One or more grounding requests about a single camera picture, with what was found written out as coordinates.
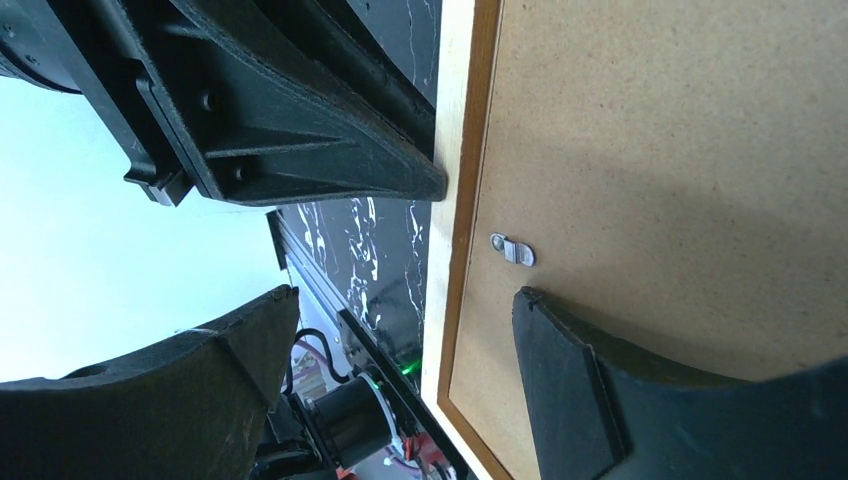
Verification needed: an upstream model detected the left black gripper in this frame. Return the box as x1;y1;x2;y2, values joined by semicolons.
1;1;192;206

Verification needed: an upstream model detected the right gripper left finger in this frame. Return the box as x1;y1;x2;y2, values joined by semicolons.
1;285;299;479

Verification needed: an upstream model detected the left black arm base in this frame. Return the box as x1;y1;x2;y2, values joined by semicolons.
249;328;470;479

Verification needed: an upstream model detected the brown wooden picture frame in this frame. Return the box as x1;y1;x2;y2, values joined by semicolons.
420;1;510;479

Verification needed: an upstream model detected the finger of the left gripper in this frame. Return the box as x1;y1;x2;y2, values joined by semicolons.
90;1;447;206
256;0;435;159

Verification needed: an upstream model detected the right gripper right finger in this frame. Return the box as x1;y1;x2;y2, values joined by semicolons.
512;287;847;479

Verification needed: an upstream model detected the brown cardboard backing board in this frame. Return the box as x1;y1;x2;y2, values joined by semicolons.
448;1;847;479

